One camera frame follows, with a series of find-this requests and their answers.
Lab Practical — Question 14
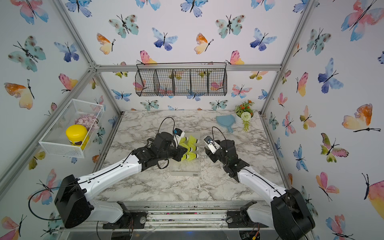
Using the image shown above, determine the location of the yellow shuttlecock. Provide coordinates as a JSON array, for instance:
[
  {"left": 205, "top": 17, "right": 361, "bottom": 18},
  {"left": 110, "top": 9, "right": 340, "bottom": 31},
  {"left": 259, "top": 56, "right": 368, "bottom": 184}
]
[
  {"left": 188, "top": 135, "right": 199, "bottom": 145},
  {"left": 186, "top": 152, "right": 199, "bottom": 161},
  {"left": 188, "top": 144, "right": 199, "bottom": 152},
  {"left": 179, "top": 137, "right": 188, "bottom": 144},
  {"left": 179, "top": 143, "right": 191, "bottom": 151}
]

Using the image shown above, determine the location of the yellow shuttlecock extra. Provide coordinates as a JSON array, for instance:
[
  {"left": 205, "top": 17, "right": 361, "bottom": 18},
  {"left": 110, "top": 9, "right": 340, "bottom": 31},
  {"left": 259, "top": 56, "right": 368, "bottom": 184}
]
[{"left": 181, "top": 154, "right": 188, "bottom": 161}]

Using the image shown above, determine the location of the translucent plastic storage box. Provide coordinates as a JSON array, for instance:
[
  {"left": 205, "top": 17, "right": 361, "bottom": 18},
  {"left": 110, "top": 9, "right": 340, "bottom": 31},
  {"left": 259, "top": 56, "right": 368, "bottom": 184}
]
[{"left": 169, "top": 132, "right": 201, "bottom": 177}]

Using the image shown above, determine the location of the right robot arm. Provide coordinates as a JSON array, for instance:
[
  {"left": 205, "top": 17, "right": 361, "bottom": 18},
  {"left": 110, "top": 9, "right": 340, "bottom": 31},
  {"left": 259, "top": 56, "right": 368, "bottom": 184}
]
[{"left": 204, "top": 136, "right": 316, "bottom": 240}]

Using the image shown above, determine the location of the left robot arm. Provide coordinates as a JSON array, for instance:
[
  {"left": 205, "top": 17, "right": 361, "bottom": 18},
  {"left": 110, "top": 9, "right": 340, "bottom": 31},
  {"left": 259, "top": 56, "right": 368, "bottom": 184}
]
[{"left": 54, "top": 128, "right": 187, "bottom": 229}]

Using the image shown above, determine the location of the light blue dustpan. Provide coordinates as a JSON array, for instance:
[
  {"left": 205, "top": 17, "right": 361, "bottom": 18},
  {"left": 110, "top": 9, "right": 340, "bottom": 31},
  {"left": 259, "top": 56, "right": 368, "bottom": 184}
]
[{"left": 216, "top": 115, "right": 236, "bottom": 134}]

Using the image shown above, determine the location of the white potted artificial plant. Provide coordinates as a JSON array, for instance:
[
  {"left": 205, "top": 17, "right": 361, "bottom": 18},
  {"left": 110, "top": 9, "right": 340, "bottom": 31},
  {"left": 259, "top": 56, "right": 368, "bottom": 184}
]
[{"left": 235, "top": 100, "right": 254, "bottom": 132}]

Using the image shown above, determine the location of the pink flower ball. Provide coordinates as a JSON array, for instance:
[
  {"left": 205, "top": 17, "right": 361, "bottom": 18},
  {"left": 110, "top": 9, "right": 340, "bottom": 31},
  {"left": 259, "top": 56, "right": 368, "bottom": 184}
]
[{"left": 75, "top": 114, "right": 99, "bottom": 131}]

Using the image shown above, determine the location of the yellow lidded jar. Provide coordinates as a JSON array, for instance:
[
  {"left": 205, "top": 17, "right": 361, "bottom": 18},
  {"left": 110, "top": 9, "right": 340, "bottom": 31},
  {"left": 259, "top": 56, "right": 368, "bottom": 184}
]
[{"left": 66, "top": 125, "right": 89, "bottom": 151}]

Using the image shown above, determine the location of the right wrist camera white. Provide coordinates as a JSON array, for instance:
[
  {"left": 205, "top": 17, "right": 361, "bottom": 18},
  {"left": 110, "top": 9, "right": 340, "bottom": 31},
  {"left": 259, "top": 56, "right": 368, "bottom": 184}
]
[{"left": 204, "top": 136, "right": 221, "bottom": 154}]

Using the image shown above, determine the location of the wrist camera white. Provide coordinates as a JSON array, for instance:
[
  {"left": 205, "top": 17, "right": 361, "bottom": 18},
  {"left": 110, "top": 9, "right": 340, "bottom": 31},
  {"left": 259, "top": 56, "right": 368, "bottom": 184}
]
[
  {"left": 204, "top": 136, "right": 221, "bottom": 154},
  {"left": 173, "top": 128, "right": 185, "bottom": 144}
]

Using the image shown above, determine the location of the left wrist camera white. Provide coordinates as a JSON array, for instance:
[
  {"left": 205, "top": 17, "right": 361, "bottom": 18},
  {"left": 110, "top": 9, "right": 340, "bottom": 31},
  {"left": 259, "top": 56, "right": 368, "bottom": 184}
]
[{"left": 173, "top": 128, "right": 185, "bottom": 144}]

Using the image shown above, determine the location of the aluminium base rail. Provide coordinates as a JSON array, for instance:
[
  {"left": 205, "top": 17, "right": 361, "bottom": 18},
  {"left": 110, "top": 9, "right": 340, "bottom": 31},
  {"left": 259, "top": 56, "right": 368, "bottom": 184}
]
[{"left": 58, "top": 203, "right": 313, "bottom": 233}]

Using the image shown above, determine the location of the black wire wall basket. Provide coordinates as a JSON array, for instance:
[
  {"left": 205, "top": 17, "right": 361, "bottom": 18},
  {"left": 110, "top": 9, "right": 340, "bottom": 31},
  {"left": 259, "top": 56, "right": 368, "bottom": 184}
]
[{"left": 134, "top": 62, "right": 228, "bottom": 99}]

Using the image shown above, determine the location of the white mesh wall basket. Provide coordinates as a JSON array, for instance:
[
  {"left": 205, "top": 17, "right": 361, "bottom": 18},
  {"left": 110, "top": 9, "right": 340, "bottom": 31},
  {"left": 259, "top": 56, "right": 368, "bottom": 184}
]
[{"left": 39, "top": 99, "right": 105, "bottom": 158}]

